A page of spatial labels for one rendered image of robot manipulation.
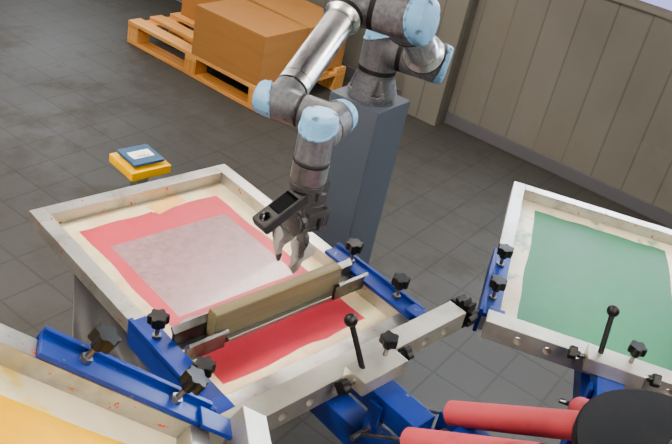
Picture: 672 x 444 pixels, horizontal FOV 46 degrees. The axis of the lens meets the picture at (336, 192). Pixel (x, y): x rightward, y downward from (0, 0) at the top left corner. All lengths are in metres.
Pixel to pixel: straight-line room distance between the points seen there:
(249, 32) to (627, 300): 3.24
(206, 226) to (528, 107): 3.41
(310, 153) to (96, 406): 0.63
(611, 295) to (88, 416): 1.51
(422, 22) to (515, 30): 3.30
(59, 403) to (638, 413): 0.85
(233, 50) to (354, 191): 2.75
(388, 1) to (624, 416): 1.06
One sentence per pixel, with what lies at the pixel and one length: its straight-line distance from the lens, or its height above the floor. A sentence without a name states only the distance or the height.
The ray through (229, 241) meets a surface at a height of 0.96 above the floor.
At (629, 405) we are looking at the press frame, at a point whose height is 1.32.
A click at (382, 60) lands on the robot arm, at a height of 1.34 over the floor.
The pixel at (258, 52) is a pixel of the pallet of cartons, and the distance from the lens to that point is 4.94.
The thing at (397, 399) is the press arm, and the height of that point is 1.04.
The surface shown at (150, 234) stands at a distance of 2.05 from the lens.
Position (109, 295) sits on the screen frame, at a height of 0.99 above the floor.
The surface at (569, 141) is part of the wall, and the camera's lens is 5.16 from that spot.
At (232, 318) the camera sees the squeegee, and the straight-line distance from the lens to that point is 1.69.
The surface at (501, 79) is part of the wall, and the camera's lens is 5.25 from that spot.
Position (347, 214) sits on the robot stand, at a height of 0.84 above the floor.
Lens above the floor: 2.11
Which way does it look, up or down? 29 degrees down
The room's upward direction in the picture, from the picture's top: 12 degrees clockwise
